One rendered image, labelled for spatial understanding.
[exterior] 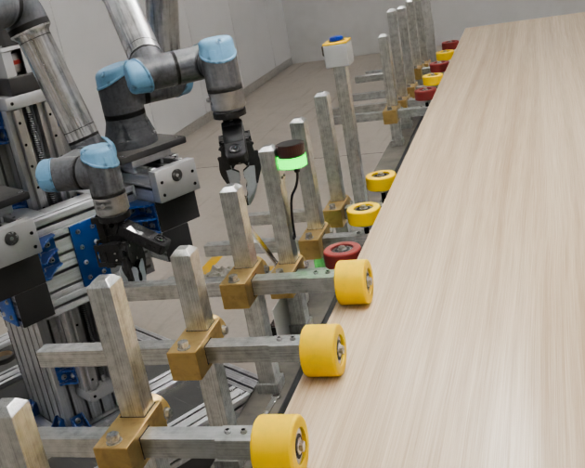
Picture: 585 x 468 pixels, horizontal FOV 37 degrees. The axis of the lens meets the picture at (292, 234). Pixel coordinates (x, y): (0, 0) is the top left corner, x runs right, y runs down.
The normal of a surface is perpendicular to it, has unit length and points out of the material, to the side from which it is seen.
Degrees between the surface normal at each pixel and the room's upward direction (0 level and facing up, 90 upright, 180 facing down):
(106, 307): 90
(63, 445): 90
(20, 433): 90
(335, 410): 0
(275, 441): 50
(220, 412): 90
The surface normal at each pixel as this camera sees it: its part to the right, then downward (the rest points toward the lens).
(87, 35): 0.94, -0.05
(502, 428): -0.17, -0.93
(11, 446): -0.25, 0.37
